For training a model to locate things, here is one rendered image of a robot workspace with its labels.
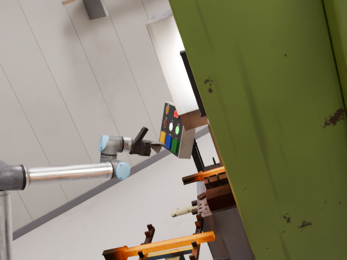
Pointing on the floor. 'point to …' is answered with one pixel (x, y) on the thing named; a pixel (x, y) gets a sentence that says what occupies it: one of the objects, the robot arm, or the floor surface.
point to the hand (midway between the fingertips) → (163, 143)
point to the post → (196, 159)
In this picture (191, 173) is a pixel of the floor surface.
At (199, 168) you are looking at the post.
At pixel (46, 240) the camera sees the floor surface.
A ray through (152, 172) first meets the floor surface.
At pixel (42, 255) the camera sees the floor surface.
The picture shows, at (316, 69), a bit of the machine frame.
